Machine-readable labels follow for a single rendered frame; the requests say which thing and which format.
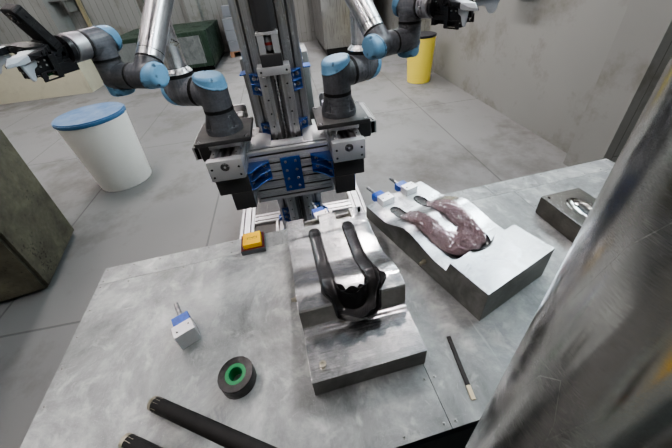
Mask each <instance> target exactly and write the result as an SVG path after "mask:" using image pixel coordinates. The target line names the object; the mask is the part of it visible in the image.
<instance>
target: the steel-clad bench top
mask: <svg viewBox="0 0 672 448"><path fill-rule="evenodd" d="M614 164H615V163H614V162H612V161H610V160H608V159H602V160H597V161H593V162H588V163H583V164H579V165H574V166H570V167H565V168H561V169H556V170H552V171H547V172H543V173H538V174H533V175H529V176H524V177H520V178H515V179H511V180H506V181H502V182H497V183H493V184H488V185H483V186H479V187H474V188H470V189H465V190H461V191H456V192H452V193H447V194H443V195H446V196H457V197H463V198H465V199H467V200H469V201H470V202H471V203H473V204H474V205H475V206H476V207H477V208H478V209H480V210H481V211H482V212H483V213H484V214H485V215H486V216H487V217H488V218H489V219H490V220H492V221H493V222H494V223H495V224H497V225H498V226H500V227H501V228H503V229H505V230H506V229H508V228H509V227H511V226H513V225H514V224H515V225H517V226H518V227H520V228H522V229H524V230H525V231H527V232H529V233H530V234H532V235H534V236H535V237H537V238H539V239H540V240H542V241H544V242H545V243H547V244H549V245H551V246H552V247H554V248H555V249H554V251H553V253H552V255H551V258H550V260H549V262H548V264H547V266H546V268H545V270H544V272H543V274H542V275H541V276H540V277H539V278H537V279H536V280H534V281H533V282H532V283H530V284H529V285H528V286H526V287H525V288H524V289H522V290H521V291H520V292H518V293H517V294H516V295H514V296H513V297H511V298H510V299H509V300H507V301H506V302H505V303H503V304H502V305H501V306H499V307H498V308H497V309H495V310H494V311H493V312H491V313H490V314H488V315H487V316H486V317H484V318H483V319H482V320H480V321H479V320H478V319H477V318H476V317H474V316H473V315H472V314H471V313H470V312H469V311H468V310H467V309H466V308H465V307H464V306H463V305H461V304H460V303H459V302H458V301H457V300H456V299H455V298H454V297H453V296H452V295H451V294H449V293H448V292H447V291H446V290H445V289H444V288H443V287H442V286H441V285H440V284H439V283H437V282H436V281H435V280H434V279H433V278H432V277H431V276H430V275H429V274H428V273H427V272H426V271H424V270H423V269H422V268H421V267H420V266H419V265H418V264H417V263H416V262H415V261H414V260H412V259H411V258H410V257H409V256H408V255H407V254H406V253H405V252H404V251H403V250H402V249H400V248H399V247H398V246H397V245H396V244H395V243H394V242H393V241H392V240H391V239H390V238H389V237H387V236H386V235H385V234H384V233H383V232H382V231H381V230H380V229H379V228H378V227H377V226H375V225H374V224H373V223H372V222H371V221H370V220H369V219H368V218H367V216H366V211H365V212H364V214H365V216H366V218H367V220H368V222H369V225H370V227H371V229H372V231H373V233H374V235H375V238H376V240H377V242H378V244H379V246H380V248H381V250H382V251H383V252H384V253H385V255H386V256H387V257H388V258H390V259H391V261H392V262H393V263H394V264H395V265H396V267H397V268H398V270H399V272H400V274H401V276H402V278H403V280H404V283H405V303H406V306H407V309H408V311H409V314H410V316H411V318H412V320H413V322H414V324H415V326H416V328H417V330H418V332H419V334H420V336H421V338H422V341H423V343H424V345H425V347H426V349H427V354H426V359H425V363H423V364H420V365H417V366H413V367H410V368H407V369H403V370H400V371H396V372H393V373H390V374H386V375H383V376H380V377H376V378H373V379H370V380H366V381H363V382H360V383H356V384H353V385H349V386H346V387H343V388H339V389H336V390H333V391H329V392H326V393H323V394H319V395H315V392H314V389H313V386H312V381H311V375H310V369H309V362H308V356H307V350H306V344H305V337H304V332H303V328H302V324H301V320H300V316H299V312H298V306H297V302H292V301H291V298H294V297H295V296H296V293H295V283H294V272H293V265H292V259H291V253H290V247H289V241H288V235H287V229H283V230H282V231H281V230H279V231H274V232H270V233H265V243H266V251H262V252H258V253H254V254H249V255H245V256H242V254H241V239H238V240H233V241H229V242H224V243H220V244H215V245H211V246H206V247H202V248H197V249H193V250H188V251H183V252H179V253H174V254H170V255H165V256H161V257H156V258H152V259H147V260H143V261H138V262H133V263H129V264H124V265H120V266H115V267H111V268H106V270H105V272H104V274H103V276H102V278H101V280H100V282H99V284H98V286H97V288H96V291H95V293H94V295H93V297H92V299H91V301H90V303H89V305H88V307H87V309H86V311H85V313H84V316H83V318H82V320H81V322H80V324H79V326H78V328H77V330H76V332H75V334H74V336H73V338H72V340H71V343H70V345H69V347H68V349H67V351H66V353H65V355H64V357H63V359H62V361H61V363H60V365H59V368H58V370H57V372H56V374H55V376H54V378H53V380H52V382H51V384H50V386H49V388H48V390H47V392H46V395H45V397H44V399H43V401H42V403H41V405H40V407H39V409H38V411H37V413H36V415H35V417H34V420H33V422H32V424H31V426H30V428H29V430H28V432H27V434H26V436H25V438H24V440H23V442H22V444H21V447H20V448H118V443H119V441H120V439H121V438H122V437H123V436H124V435H125V434H126V433H129V432H130V433H133V434H135V435H138V436H140V437H142V438H144V439H146V440H148V441H150V442H152V443H154V444H156V445H158V446H160V447H163V448H225V447H222V446H220V445H218V444H216V443H214V442H212V441H210V440H208V439H206V438H204V437H202V436H200V435H198V434H196V433H194V432H191V431H189V430H187V429H185V428H183V427H181V426H179V425H177V424H175V423H173V422H171V421H169V420H167V419H165V418H162V417H160V416H158V415H156V414H154V413H152V412H150V411H148V410H147V403H148V401H149V400H150V399H151V398H152V397H153V396H160V397H162V398H164V399H167V400H169V401H171V402H174V403H176V404H178V405H180V406H183V407H185V408H187V409H190V410H192V411H194V412H197V413H199V414H201V415H204V416H206V417H208V418H210V419H213V420H215V421H217V422H220V423H222V424H224V425H227V426H229V427H231V428H233V429H236V430H238V431H240V432H243V433H245V434H247V435H250V436H252V437H254V438H256V439H259V440H261V441H263V442H266V443H268V444H270V445H273V446H275V447H277V448H398V447H401V446H404V445H407V444H410V443H413V442H416V441H419V440H422V439H425V438H428V437H431V436H434V435H437V434H440V433H443V432H446V431H449V430H452V429H455V428H458V427H461V426H464V425H467V424H470V423H473V422H476V421H479V420H480V418H481V416H482V414H483V412H484V410H485V409H486V407H487V405H488V403H489V401H490V399H491V397H492V395H493V393H494V391H495V390H496V388H497V386H498V384H499V382H500V380H501V378H502V376H503V374H504V373H505V371H506V369H507V367H508V365H509V363H510V361H511V359H512V357H513V355H514V354H515V352H516V350H517V348H518V346H519V344H520V342H521V340H522V338H523V337H524V335H525V333H526V331H527V329H528V327H529V325H530V323H531V321H532V319H533V318H534V316H535V314H536V312H537V310H538V308H539V306H540V304H541V302H542V301H543V299H544V297H545V295H546V293H547V291H548V289H549V287H550V285H551V284H552V282H553V280H554V278H555V276H556V274H557V272H558V270H559V268H560V266H561V265H562V263H563V261H564V259H565V257H566V255H567V253H568V251H569V249H570V248H571V246H572V244H573V243H572V242H571V241H570V240H569V239H567V238H566V237H565V236H564V235H563V234H561V233H560V232H559V231H558V230H556V229H555V228H554V227H553V226H552V225H550V224H549V223H548V222H547V221H545V220H544V219H543V218H542V217H541V216H539V215H538V214H537V213H536V212H535V211H536V208H537V206H538V203H539V201H540V198H541V196H545V195H550V194H554V193H558V192H562V191H567V190H571V189H575V188H580V189H582V190H583V191H585V192H587V193H588V194H590V195H591V196H593V197H594V198H597V196H598V194H599V193H600V191H601V189H602V187H603V185H604V183H605V181H606V179H607V177H608V176H609V174H610V172H611V170H612V168H613V166H614ZM282 238H283V239H282ZM176 302H178V304H179V306H180V309H181V312H182V313H183V312H185V311H188V313H189V314H190V316H191V318H192V320H193V322H194V323H195V325H196V326H197V328H198V330H199V333H200V335H201V339H199V340H198V341H196V342H194V343H193V344H191V345H190V346H188V347H186V348H185V349H183V350H182V349H181V347H180V346H179V345H178V343H177V342H176V341H175V339H174V337H173V334H172V331H171V328H173V325H172V321H171V319H173V318H175V317H176V316H177V313H176V310H175V307H174V303H176ZM447 336H451V338H452V341H453V343H454V346H455V348H456V351H457V353H458V356H459V358H460V361H461V363H462V365H463V368H464V370H465V373H466V375H467V378H468V380H469V383H470V385H471V388H472V390H473V393H474V395H475V398H476V400H471V398H470V395H469V393H468V390H467V388H466V385H465V382H464V380H463V377H462V375H461V372H460V370H459V367H458V365H457V362H456V359H455V357H454V354H453V352H452V349H451V347H450V344H449V342H448V339H447ZM237 356H244V357H247V358H248V359H249V360H250V361H251V362H252V364H253V366H254V368H255V370H256V374H257V377H256V382H255V385H254V387H253V388H252V390H251V391H250V392H249V393H248V394H247V395H246V396H244V397H242V398H240V399H236V400H233V399H229V398H227V397H226V396H225V395H224V394H223V392H222V391H221V389H220V388H219V386H218V382H217V379H218V374H219V371H220V369H221V368H222V366H223V365H224V364H225V363H226V362H227V361H228V360H230V359H231V358H233V357H237ZM423 365H424V366H423ZM428 376H429V377H428ZM433 387H434V388H433ZM438 398H439V399H438Z"/></svg>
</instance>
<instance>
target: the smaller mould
mask: <svg viewBox="0 0 672 448"><path fill-rule="evenodd" d="M595 200H596V198H594V197H593V196H591V195H590V194H588V193H587V192H585V191H583V190H582V189H580V188H575V189H571V190H567V191H562V192H558V193H554V194H550V195H545V196H541V198H540V201H539V203H538V206H537V208H536V211H535V212H536V213H537V214H538V215H539V216H541V217H542V218H543V219H544V220H545V221H547V222H548V223H549V224H550V225H552V226H553V227H554V228H555V229H556V230H558V231H559V232H560V233H561V234H563V235H564V236H565V237H566V238H567V239H569V240H570V241H571V242H572V243H573V242H574V240H575V238H576V236H577V234H578V232H579V230H580V229H581V227H582V225H583V223H584V221H585V219H586V217H587V215H588V213H589V212H590V210H591V208H592V206H593V204H594V202H595Z"/></svg>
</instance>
